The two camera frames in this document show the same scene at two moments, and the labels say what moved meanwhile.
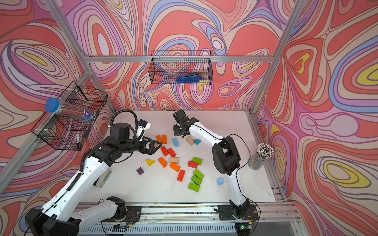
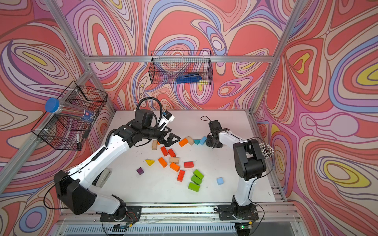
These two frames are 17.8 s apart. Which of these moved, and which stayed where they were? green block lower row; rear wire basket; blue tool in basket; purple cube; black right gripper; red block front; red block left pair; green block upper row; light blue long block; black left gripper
Moved: black right gripper; light blue long block; black left gripper
Stayed: green block lower row; green block upper row; blue tool in basket; purple cube; red block front; rear wire basket; red block left pair
